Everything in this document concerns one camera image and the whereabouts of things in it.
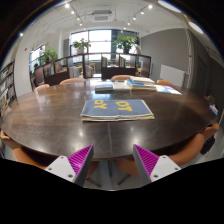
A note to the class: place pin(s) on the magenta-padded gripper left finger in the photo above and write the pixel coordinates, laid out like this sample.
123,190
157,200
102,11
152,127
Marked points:
63,166

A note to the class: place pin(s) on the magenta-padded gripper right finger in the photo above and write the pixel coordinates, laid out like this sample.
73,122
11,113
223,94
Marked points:
161,166

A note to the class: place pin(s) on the orange chair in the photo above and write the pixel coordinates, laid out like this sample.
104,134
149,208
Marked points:
210,130
71,80
120,77
165,82
190,150
41,87
23,156
126,165

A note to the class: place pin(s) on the purple and white booklet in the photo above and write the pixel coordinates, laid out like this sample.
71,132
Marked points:
172,90

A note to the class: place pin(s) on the teal printed booklet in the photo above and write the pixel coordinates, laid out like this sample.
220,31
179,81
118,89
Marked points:
160,88

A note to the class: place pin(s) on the blue-covered book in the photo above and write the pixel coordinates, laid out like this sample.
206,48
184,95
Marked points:
143,87

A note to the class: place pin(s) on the beige book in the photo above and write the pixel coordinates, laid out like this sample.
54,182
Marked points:
141,80

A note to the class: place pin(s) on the dark open shelf unit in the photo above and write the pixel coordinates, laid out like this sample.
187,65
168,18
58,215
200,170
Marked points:
115,71

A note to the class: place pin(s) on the green potted plant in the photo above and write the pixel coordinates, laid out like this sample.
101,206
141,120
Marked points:
81,45
125,41
49,55

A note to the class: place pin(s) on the large window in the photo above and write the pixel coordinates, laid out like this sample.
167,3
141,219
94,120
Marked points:
100,41

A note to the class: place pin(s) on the round ceiling lamp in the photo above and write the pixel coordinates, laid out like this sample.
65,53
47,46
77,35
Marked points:
196,27
169,5

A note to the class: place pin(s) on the white ceiling air conditioner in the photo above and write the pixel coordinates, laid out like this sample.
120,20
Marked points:
101,16

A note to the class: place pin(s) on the ceiling track spotlights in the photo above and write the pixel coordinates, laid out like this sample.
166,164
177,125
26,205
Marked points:
67,5

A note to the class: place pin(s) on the white wall radiator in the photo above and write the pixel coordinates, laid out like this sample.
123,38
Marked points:
171,75

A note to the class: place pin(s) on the wall bookshelf with books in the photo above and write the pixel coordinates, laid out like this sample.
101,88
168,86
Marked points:
6,86

